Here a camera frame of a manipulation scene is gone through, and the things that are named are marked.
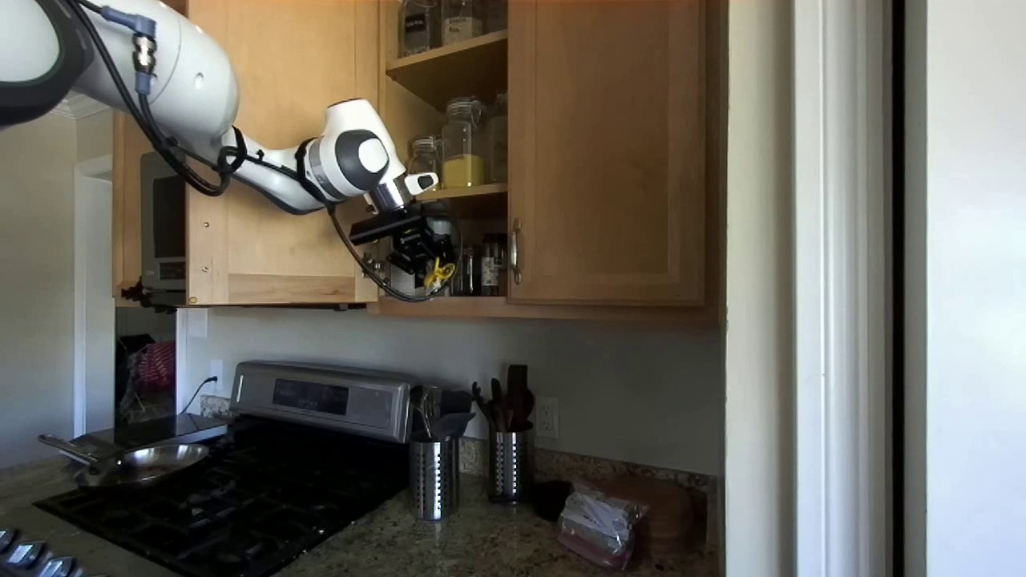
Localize dark kitchen utensils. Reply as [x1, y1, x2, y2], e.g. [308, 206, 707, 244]
[470, 363, 540, 437]

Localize white door frame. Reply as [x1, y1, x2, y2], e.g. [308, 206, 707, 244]
[793, 0, 897, 577]

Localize silver cabinet door handle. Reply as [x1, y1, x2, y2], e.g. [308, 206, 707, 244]
[508, 218, 526, 287]

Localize narrow wooden cabinet door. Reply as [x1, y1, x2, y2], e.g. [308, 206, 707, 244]
[183, 0, 385, 311]

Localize clear plastic bread bag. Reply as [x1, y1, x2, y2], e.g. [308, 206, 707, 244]
[554, 482, 651, 569]

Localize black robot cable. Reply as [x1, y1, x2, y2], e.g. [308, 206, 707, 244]
[42, 0, 430, 308]

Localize steel frying pan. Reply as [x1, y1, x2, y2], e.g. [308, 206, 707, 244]
[40, 428, 214, 490]

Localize small jar yellow contents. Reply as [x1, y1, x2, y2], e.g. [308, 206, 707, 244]
[408, 132, 447, 178]

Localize wide wooden cabinet door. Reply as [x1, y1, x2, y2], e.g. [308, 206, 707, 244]
[508, 0, 713, 315]

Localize tall jar yellow contents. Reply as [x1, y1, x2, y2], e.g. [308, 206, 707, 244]
[439, 97, 491, 195]

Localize stainless steel black stove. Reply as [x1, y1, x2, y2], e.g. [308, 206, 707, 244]
[0, 358, 434, 577]

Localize grey metal kitchen utensils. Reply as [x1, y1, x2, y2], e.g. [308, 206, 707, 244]
[408, 381, 477, 442]

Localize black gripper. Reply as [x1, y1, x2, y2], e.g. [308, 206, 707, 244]
[367, 206, 461, 298]

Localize perforated steel utensil holder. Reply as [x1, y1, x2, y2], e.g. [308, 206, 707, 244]
[487, 427, 536, 507]
[408, 431, 464, 527]

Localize clear glass jar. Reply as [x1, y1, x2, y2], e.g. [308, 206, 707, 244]
[395, 0, 442, 56]
[439, 0, 486, 49]

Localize stainless steel microwave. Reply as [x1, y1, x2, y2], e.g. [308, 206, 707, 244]
[139, 148, 193, 315]

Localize pink cloth item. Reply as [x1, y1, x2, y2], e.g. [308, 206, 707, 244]
[131, 340, 178, 397]

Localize small dark spice jar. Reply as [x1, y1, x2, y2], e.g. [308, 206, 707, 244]
[453, 247, 480, 298]
[477, 235, 510, 298]

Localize white and black box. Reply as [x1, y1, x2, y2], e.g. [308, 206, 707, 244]
[385, 264, 430, 305]

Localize small black dish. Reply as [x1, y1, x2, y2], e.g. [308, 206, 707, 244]
[526, 477, 579, 527]

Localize black power cord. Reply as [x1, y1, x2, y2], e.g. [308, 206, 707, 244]
[178, 372, 224, 422]

